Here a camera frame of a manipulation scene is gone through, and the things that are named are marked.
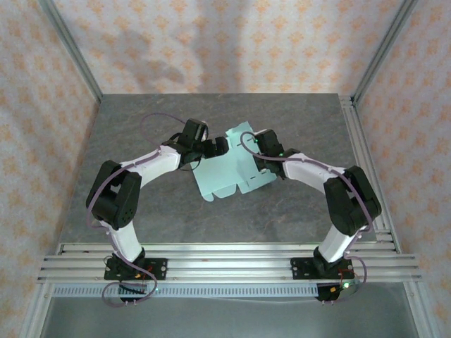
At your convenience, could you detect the mint green paper box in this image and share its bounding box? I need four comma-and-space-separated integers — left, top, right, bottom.
192, 121, 278, 202

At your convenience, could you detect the black base connector board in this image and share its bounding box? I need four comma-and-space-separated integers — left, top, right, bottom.
315, 280, 362, 304

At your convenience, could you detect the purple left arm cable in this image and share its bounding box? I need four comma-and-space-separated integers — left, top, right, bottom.
86, 112, 187, 308

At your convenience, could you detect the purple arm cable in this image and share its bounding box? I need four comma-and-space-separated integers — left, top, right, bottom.
239, 131, 370, 308
86, 112, 187, 308

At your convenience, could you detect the aluminium side rail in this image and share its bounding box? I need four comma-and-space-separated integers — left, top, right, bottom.
340, 94, 401, 254

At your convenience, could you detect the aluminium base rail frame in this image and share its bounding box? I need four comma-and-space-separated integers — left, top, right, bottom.
37, 241, 422, 284

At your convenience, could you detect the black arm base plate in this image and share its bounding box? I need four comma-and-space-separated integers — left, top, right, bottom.
290, 256, 355, 281
104, 258, 168, 282

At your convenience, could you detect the aluminium corner post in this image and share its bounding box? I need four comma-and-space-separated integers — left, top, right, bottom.
352, 0, 419, 103
38, 0, 104, 103

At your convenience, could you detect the grey slotted cable duct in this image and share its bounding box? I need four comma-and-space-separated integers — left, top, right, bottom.
52, 284, 320, 299

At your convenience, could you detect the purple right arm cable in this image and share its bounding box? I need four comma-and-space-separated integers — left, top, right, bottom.
239, 131, 370, 308

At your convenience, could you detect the aluminium frame leg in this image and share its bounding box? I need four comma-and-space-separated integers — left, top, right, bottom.
403, 283, 440, 338
20, 283, 54, 338

